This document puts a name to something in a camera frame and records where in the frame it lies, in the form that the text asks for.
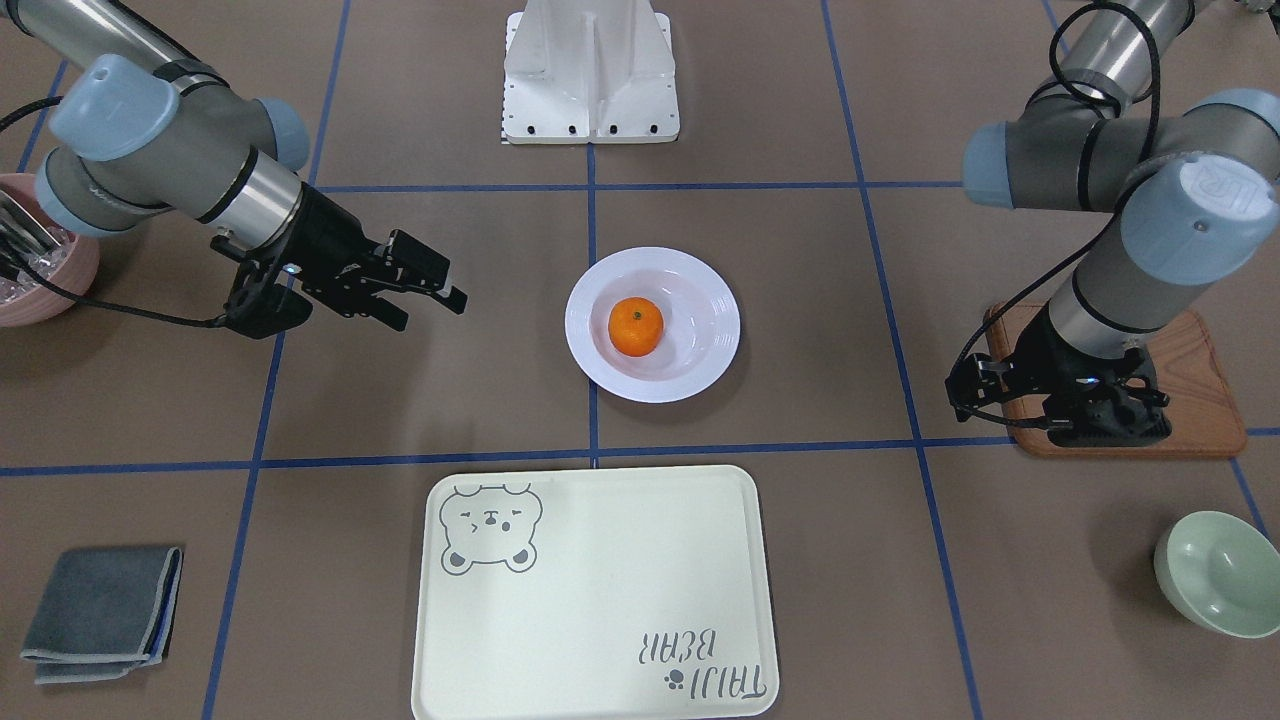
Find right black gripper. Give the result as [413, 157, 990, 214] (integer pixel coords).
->
[210, 187, 468, 340]

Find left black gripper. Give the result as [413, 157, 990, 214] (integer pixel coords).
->
[945, 309, 1172, 447]

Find orange fruit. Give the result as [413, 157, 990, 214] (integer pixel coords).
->
[607, 296, 666, 357]

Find white round plate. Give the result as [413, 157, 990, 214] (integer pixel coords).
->
[564, 247, 741, 404]

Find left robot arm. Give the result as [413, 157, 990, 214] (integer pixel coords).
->
[945, 1, 1277, 448]

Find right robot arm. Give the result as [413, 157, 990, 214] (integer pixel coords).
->
[3, 1, 468, 340]

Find white bear tray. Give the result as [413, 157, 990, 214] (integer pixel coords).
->
[410, 465, 781, 719]

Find wooden serving board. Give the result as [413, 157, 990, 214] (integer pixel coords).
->
[1007, 310, 1247, 461]

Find green ceramic bowl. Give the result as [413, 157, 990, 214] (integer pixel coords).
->
[1152, 510, 1279, 639]

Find pink bowl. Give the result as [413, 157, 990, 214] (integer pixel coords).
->
[1, 173, 101, 328]

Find clear ice cubes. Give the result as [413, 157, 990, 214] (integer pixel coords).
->
[1, 225, 74, 304]

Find grey folded cloth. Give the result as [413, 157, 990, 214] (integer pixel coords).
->
[20, 544, 184, 685]

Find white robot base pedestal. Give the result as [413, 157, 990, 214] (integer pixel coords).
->
[500, 1, 681, 145]

